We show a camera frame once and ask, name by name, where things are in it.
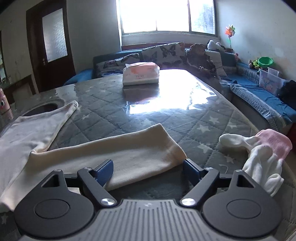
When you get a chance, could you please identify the wooden shelf cabinet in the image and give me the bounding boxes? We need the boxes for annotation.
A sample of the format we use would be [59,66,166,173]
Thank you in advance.
[0,33,10,88]

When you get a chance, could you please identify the window with frame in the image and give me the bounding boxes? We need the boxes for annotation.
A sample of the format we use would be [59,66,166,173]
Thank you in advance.
[116,0,216,35]

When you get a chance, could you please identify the black bag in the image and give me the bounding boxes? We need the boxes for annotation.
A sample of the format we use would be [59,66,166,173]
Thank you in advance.
[277,80,296,105]

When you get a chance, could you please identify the dark brown stuffed toy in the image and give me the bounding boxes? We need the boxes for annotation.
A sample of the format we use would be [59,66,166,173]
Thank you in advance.
[186,44,227,82]

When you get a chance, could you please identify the clear plastic storage box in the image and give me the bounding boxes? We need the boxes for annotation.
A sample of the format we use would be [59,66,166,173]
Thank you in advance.
[259,69,289,96]

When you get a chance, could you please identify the white pink tissue pack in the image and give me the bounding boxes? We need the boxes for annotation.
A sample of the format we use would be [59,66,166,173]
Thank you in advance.
[122,62,160,86]

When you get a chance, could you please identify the pink cartoon bottle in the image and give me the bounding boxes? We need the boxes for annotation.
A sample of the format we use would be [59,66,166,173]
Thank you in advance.
[0,88,10,114]

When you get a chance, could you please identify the dark wooden door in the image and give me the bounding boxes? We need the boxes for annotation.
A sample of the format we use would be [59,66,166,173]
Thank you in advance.
[26,1,76,92]

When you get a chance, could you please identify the white plush toy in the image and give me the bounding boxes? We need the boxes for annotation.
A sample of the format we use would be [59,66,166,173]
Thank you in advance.
[207,40,226,52]

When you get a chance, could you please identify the green plastic bowl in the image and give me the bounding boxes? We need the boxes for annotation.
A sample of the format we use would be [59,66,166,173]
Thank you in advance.
[257,57,274,68]

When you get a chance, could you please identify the butterfly pattern cushion left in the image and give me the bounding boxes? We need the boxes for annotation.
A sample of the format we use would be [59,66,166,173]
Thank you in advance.
[95,53,140,78]

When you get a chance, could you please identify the white and pink socks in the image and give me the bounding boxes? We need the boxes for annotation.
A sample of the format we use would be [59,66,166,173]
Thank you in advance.
[219,129,292,197]

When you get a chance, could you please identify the cream long-sleeve garment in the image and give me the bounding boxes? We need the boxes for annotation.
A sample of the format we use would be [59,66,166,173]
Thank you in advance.
[1,101,186,212]

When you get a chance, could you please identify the butterfly pattern cushion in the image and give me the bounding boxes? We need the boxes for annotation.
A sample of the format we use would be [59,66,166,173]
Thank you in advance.
[142,42,187,70]
[95,53,140,78]

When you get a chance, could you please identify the round black induction cooktop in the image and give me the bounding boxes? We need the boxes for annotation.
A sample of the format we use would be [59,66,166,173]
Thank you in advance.
[23,103,58,116]

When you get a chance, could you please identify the butterfly pattern cushion right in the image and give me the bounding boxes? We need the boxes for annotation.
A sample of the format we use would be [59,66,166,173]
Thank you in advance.
[142,42,187,70]

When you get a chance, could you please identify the blue sofa bench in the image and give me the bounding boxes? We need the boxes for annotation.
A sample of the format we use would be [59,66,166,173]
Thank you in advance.
[65,46,295,133]

